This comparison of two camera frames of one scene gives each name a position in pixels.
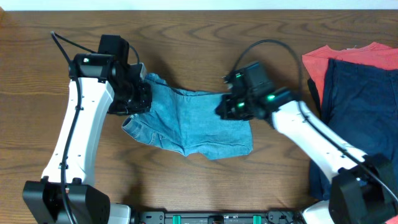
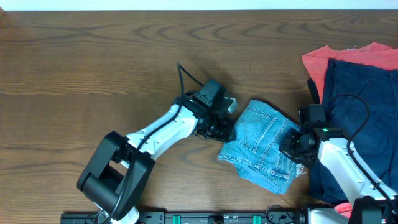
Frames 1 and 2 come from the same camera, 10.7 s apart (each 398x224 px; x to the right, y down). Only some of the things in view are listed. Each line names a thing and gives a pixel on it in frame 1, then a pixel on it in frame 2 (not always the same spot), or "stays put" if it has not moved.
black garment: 314,91 stays put
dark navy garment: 360,106 stays put
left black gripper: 142,98 → 224,130
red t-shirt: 316,62 stays put
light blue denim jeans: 186,122 → 260,129
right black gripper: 229,112 → 286,147
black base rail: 270,217 stays put
